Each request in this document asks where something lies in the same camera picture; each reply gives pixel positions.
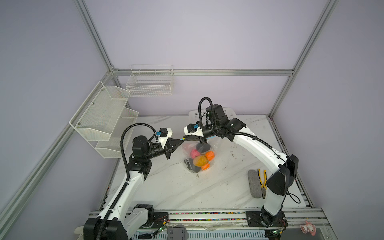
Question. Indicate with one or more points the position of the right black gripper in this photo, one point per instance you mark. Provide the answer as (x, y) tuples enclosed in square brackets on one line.
[(200, 139)]

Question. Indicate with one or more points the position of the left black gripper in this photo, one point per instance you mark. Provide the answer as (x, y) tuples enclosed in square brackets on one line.
[(168, 147)]

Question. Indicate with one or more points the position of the pink toy dragon fruit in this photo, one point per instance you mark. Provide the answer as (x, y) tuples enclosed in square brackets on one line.
[(194, 153)]

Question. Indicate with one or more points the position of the dark toy avocado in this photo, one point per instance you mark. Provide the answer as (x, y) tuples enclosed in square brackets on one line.
[(203, 147)]

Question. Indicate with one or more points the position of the clear zip top bag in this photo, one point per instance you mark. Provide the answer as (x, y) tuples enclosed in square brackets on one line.
[(188, 146)]

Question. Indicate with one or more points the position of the yellow toy mango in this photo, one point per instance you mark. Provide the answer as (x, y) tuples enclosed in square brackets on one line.
[(200, 161)]

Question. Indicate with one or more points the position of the orange toy fruit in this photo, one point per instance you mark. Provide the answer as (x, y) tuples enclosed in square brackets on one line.
[(210, 155), (205, 167)]

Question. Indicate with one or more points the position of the black round toy fruit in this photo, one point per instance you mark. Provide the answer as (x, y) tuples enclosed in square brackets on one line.
[(192, 167)]

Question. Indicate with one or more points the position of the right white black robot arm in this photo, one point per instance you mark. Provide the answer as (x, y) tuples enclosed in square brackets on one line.
[(282, 167)]

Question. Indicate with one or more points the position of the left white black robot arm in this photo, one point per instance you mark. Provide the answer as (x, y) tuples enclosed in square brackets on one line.
[(114, 222)]

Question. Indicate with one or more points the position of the white two-tier mesh shelf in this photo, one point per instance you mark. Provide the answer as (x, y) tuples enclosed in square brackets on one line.
[(103, 117)]

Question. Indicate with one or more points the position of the grey felt eraser block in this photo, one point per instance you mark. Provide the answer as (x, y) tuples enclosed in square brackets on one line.
[(254, 184)]

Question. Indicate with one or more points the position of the grey power adapter box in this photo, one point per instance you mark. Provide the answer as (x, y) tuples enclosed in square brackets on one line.
[(177, 233)]

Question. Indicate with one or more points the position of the white cloth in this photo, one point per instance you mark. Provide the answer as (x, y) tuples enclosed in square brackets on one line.
[(79, 231)]

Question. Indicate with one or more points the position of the pink plush toy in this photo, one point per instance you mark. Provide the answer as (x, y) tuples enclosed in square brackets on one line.
[(308, 228)]

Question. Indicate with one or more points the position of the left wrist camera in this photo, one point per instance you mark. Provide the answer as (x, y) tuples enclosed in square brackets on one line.
[(163, 134)]

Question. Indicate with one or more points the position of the white wire wall basket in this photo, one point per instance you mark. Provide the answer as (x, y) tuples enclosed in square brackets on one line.
[(151, 81)]

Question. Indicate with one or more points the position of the yellow handled pliers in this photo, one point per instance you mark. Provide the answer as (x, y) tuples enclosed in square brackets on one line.
[(263, 181)]

